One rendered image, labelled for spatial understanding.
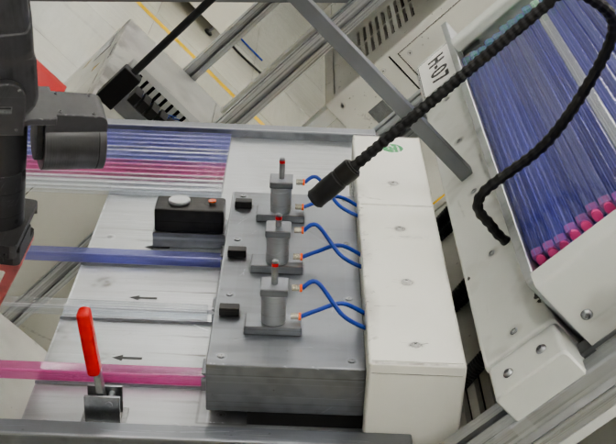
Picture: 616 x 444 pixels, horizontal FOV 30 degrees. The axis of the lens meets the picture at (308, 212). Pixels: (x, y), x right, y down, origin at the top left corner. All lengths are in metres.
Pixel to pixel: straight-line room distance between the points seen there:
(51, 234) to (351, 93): 0.72
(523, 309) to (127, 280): 0.45
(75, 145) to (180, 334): 0.21
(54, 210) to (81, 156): 1.45
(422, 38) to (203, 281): 1.22
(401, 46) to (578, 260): 1.50
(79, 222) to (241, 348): 1.57
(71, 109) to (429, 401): 0.41
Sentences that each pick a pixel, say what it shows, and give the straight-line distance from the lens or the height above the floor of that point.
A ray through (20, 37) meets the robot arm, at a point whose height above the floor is 1.19.
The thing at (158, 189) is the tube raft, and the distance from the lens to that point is 1.39.
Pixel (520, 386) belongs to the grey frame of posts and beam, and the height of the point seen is 1.33.
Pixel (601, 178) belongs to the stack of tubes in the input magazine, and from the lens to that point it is 0.95.
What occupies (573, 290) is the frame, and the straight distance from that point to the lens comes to 0.88.
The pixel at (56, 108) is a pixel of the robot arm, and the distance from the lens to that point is 1.07.
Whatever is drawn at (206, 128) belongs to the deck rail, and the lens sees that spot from 1.56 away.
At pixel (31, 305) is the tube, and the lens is 1.16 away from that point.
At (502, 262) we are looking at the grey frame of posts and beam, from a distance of 1.02.
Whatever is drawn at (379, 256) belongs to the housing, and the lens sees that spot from 1.10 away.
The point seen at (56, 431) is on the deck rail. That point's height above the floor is 1.01.
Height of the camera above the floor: 1.56
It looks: 18 degrees down
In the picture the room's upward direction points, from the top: 50 degrees clockwise
